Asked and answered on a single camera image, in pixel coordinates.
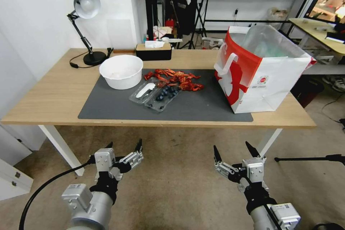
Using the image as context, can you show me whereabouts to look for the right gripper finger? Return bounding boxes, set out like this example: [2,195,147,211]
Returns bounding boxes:
[213,145,239,181]
[245,141,267,161]

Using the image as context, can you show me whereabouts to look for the clear plastic takeout container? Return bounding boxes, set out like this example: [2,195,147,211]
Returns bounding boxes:
[128,77,181,114]

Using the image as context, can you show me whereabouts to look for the red and white takeout bag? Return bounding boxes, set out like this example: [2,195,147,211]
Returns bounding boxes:
[213,25,318,114]

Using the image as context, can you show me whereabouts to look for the black tissue box wooden lid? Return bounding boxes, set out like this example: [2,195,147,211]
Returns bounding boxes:
[135,43,173,61]

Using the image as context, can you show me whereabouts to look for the white plastic bag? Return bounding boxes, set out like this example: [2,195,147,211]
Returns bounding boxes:
[267,7,289,22]

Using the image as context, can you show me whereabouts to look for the black tripod leg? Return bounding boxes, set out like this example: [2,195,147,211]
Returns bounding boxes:
[274,153,345,165]

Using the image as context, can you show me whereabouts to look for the white paper bowl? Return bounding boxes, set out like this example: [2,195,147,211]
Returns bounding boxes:
[99,54,144,90]

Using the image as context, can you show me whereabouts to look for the grey table mat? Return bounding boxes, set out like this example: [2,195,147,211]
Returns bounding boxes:
[78,68,254,123]

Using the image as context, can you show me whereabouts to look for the dark blueberries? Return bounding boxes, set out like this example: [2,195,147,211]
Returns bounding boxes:
[149,85,180,111]

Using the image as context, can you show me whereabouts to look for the wooden table with white legs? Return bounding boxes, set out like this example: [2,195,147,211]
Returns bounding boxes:
[0,48,317,177]

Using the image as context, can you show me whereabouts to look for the black waste bin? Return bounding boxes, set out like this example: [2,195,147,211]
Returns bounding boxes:
[290,74,326,109]

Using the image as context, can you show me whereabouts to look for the white cabinet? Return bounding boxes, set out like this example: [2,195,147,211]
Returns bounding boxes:
[0,123,48,202]

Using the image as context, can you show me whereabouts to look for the grey sneakers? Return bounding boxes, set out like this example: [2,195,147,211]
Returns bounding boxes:
[322,74,345,92]

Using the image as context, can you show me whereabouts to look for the translucent plastic liner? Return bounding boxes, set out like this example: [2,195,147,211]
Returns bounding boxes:
[242,25,290,59]

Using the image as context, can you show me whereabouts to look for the white tissue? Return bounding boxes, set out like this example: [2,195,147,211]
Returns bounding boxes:
[144,40,165,49]

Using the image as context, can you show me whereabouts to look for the red and white boxes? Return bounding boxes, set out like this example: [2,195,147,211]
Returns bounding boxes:
[153,25,173,40]

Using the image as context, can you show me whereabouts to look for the pale wooden side table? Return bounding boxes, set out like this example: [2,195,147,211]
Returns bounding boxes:
[287,17,345,65]

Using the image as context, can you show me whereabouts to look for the black light stand tripod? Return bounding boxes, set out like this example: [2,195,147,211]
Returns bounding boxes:
[178,0,217,50]

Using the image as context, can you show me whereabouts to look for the black notebook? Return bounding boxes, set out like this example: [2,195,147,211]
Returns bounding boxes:
[325,31,345,44]

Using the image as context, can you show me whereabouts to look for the black and silver desk lamp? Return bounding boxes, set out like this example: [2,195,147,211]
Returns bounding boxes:
[66,0,107,66]

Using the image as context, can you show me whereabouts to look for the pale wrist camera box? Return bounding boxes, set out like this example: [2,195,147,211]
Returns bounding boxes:
[242,157,267,185]
[95,148,116,173]

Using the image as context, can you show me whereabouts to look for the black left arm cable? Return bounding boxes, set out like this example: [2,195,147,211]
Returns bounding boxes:
[18,159,95,230]

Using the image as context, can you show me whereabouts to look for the black lamp cord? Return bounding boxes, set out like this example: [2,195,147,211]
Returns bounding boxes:
[69,51,92,69]

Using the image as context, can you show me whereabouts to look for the black floor cable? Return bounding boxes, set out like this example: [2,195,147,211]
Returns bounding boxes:
[321,100,345,134]

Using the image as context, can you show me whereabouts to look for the black metal frame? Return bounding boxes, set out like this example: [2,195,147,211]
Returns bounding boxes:
[142,0,165,50]

